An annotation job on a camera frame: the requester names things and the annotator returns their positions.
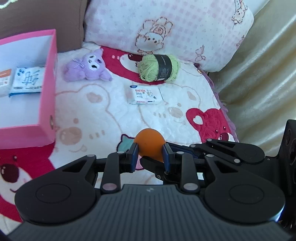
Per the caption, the orange ball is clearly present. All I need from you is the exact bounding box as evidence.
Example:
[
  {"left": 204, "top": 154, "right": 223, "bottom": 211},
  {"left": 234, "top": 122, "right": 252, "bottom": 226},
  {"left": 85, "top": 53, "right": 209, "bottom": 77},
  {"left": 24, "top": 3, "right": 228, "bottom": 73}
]
[{"left": 134, "top": 128, "right": 166, "bottom": 162}]

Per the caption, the white tissue pack red print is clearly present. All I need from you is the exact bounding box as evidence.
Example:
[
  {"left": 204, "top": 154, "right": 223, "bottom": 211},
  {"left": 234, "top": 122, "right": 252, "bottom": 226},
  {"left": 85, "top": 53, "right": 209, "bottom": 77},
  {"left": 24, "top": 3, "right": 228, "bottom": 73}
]
[{"left": 126, "top": 85, "right": 163, "bottom": 104}]

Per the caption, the green yarn ball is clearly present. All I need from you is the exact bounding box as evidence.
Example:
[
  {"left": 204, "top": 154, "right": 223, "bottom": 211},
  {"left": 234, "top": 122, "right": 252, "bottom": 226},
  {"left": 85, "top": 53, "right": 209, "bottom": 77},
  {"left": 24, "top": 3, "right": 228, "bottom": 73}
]
[{"left": 138, "top": 54, "right": 180, "bottom": 83}]

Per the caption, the purple plush toy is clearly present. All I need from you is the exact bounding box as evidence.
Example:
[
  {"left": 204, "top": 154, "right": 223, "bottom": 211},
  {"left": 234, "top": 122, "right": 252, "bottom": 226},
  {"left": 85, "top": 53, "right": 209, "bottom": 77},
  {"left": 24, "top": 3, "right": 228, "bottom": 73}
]
[{"left": 63, "top": 48, "right": 112, "bottom": 82}]

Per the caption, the pink cardboard box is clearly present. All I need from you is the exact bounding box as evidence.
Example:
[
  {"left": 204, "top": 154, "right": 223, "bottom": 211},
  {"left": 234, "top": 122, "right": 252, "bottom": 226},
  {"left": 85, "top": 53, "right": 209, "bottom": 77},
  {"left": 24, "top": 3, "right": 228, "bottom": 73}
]
[{"left": 1, "top": 29, "right": 57, "bottom": 149}]

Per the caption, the cream bed sheet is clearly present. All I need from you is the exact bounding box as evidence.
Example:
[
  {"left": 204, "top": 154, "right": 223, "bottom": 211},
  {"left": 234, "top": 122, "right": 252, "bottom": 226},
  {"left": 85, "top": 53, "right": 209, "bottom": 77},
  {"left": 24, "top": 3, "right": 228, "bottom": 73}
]
[{"left": 210, "top": 1, "right": 295, "bottom": 156}]

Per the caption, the bear print blanket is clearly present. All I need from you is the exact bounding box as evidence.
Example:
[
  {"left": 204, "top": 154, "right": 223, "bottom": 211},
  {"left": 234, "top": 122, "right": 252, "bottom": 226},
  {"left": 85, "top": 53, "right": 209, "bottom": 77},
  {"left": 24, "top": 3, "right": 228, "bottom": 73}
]
[{"left": 1, "top": 43, "right": 237, "bottom": 234}]

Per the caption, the blue white tissue pack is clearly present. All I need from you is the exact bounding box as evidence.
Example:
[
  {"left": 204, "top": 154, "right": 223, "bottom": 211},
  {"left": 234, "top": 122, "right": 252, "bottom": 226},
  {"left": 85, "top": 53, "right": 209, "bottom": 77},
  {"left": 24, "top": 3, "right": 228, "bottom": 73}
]
[{"left": 9, "top": 66, "right": 45, "bottom": 97}]

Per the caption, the pink checkered pillow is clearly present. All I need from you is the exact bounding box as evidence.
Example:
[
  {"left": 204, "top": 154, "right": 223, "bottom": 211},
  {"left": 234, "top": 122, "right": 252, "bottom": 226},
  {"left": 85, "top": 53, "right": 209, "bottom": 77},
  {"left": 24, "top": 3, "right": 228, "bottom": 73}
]
[{"left": 84, "top": 1, "right": 254, "bottom": 72}]

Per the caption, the white orange label pack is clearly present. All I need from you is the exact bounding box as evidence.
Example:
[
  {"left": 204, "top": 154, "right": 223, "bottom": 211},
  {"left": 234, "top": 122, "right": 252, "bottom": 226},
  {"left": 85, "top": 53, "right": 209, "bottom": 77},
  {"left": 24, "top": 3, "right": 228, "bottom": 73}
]
[{"left": 0, "top": 69, "right": 12, "bottom": 97}]

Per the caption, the brown cloud pillow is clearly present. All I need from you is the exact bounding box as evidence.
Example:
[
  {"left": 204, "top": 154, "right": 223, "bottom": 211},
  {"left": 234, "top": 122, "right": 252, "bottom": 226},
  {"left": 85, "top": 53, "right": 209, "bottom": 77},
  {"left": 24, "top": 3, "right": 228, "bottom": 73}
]
[{"left": 0, "top": 0, "right": 88, "bottom": 52}]

